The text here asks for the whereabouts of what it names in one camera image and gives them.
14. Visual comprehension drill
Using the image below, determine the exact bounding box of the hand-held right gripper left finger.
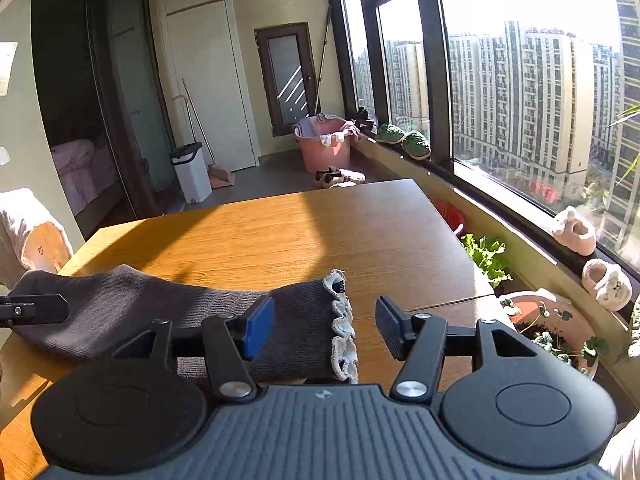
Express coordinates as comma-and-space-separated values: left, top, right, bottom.
107, 295, 277, 403

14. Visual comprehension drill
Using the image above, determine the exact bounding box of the pink dustpan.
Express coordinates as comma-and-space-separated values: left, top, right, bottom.
207, 162, 235, 187

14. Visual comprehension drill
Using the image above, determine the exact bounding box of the dark grey lace-trimmed sweater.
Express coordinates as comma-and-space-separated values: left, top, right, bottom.
7, 265, 360, 385

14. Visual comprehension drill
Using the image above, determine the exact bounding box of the bed with pink blanket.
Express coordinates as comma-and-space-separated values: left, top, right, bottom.
50, 139, 123, 216

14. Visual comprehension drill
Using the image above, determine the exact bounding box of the white trash bin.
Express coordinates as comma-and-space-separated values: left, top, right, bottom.
169, 141, 213, 204

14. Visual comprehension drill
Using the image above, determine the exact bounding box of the pink fluffy slipper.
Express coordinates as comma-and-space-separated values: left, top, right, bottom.
581, 258, 633, 312
551, 205, 597, 255

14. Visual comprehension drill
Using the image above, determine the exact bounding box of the dark window frame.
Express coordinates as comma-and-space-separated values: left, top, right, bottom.
322, 0, 640, 271

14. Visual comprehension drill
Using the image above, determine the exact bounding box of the black object on windowsill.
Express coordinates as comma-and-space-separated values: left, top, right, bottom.
352, 106, 376, 133

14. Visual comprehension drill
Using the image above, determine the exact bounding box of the leafy green plant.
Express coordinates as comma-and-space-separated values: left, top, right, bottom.
460, 232, 513, 288

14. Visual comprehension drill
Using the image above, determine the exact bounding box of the grey cloth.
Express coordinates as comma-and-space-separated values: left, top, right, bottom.
292, 115, 346, 138

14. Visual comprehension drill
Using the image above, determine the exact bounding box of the white cloth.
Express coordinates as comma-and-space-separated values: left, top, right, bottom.
320, 127, 358, 148

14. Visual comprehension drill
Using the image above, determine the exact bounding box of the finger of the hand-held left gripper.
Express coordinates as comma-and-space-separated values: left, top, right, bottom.
0, 294, 70, 326

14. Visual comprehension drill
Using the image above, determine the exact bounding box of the pink bucket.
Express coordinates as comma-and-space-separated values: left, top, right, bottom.
292, 115, 361, 173

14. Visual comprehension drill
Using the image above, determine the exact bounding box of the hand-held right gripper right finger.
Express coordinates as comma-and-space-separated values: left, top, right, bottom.
375, 296, 538, 403

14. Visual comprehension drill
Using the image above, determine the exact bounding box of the cream cloth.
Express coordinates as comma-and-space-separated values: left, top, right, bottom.
0, 187, 75, 286

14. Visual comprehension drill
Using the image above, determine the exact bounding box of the red basin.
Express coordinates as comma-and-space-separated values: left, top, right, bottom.
430, 199, 466, 236

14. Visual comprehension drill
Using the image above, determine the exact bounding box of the terracotta plant pot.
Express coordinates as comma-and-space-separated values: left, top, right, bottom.
499, 290, 601, 381

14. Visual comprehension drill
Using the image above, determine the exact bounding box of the mop pole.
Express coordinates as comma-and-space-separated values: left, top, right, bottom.
312, 7, 332, 116

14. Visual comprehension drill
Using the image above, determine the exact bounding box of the green slipper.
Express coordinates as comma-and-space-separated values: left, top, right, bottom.
401, 131, 432, 162
376, 123, 407, 145

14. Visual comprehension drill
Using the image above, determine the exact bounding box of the palm plant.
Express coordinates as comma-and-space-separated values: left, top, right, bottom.
605, 102, 640, 186

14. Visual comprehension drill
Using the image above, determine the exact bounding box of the dark framed glass door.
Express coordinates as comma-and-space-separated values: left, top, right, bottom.
255, 22, 318, 136

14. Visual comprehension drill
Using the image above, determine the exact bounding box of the pink-handled broom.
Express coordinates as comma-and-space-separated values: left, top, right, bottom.
172, 78, 218, 168

